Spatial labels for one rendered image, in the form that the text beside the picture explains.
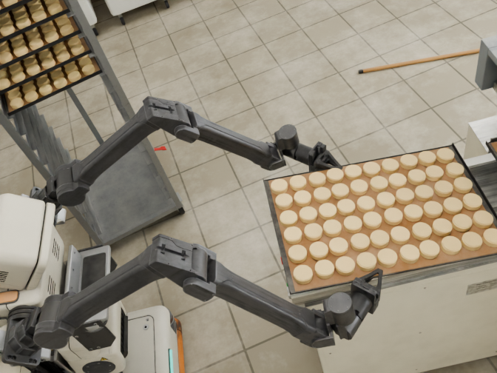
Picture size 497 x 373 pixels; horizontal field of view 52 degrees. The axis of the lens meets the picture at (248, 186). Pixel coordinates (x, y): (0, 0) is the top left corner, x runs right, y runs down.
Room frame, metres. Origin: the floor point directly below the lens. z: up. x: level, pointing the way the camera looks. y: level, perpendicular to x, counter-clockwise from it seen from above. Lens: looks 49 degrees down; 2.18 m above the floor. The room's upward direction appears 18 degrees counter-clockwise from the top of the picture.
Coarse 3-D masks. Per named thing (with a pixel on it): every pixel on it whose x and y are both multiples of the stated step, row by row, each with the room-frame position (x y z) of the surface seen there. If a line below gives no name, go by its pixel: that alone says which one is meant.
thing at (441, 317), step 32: (384, 288) 0.66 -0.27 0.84; (416, 288) 0.65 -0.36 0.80; (448, 288) 0.64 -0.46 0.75; (480, 288) 0.63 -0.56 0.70; (384, 320) 0.65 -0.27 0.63; (416, 320) 0.64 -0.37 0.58; (448, 320) 0.63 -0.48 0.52; (480, 320) 0.62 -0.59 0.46; (320, 352) 0.68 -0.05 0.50; (352, 352) 0.67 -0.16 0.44; (384, 352) 0.65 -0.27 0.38; (416, 352) 0.64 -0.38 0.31; (448, 352) 0.63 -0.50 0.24; (480, 352) 0.62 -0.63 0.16
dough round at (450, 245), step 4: (448, 236) 0.68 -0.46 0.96; (452, 236) 0.67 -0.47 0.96; (444, 240) 0.67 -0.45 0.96; (448, 240) 0.67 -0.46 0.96; (452, 240) 0.66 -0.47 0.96; (456, 240) 0.66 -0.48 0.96; (444, 244) 0.66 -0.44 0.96; (448, 244) 0.65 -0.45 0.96; (452, 244) 0.65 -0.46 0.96; (456, 244) 0.65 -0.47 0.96; (460, 244) 0.65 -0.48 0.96; (444, 248) 0.65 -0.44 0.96; (448, 248) 0.64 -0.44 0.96; (452, 248) 0.64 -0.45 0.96; (456, 248) 0.64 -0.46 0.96; (460, 248) 0.64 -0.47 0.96; (444, 252) 0.64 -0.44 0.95; (448, 252) 0.64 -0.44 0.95; (452, 252) 0.63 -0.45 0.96; (456, 252) 0.63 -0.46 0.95
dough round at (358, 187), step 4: (356, 180) 0.94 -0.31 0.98; (360, 180) 0.94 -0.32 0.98; (352, 184) 0.93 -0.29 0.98; (356, 184) 0.92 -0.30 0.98; (360, 184) 0.92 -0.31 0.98; (364, 184) 0.92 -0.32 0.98; (352, 188) 0.92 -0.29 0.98; (356, 188) 0.91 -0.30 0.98; (360, 188) 0.91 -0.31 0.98; (364, 188) 0.90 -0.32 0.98; (352, 192) 0.91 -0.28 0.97; (356, 192) 0.90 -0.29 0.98; (360, 192) 0.89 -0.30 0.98; (364, 192) 0.90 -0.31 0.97
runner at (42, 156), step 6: (30, 108) 2.16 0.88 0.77; (30, 114) 2.12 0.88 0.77; (30, 120) 2.07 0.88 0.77; (36, 126) 2.01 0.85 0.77; (36, 132) 1.96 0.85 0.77; (36, 138) 1.92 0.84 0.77; (42, 144) 1.86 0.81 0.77; (36, 150) 1.80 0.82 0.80; (42, 150) 1.82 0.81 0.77; (42, 156) 1.78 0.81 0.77; (42, 162) 1.74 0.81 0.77; (48, 162) 1.73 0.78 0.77
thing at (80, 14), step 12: (72, 0) 1.82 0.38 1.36; (84, 24) 1.82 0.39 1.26; (96, 48) 1.82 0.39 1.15; (108, 72) 1.82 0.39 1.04; (120, 84) 1.82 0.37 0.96; (120, 96) 1.82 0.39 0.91; (144, 144) 1.82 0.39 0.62; (156, 156) 1.82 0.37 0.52; (156, 168) 1.82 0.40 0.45; (168, 180) 1.82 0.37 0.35; (180, 204) 1.82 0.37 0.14
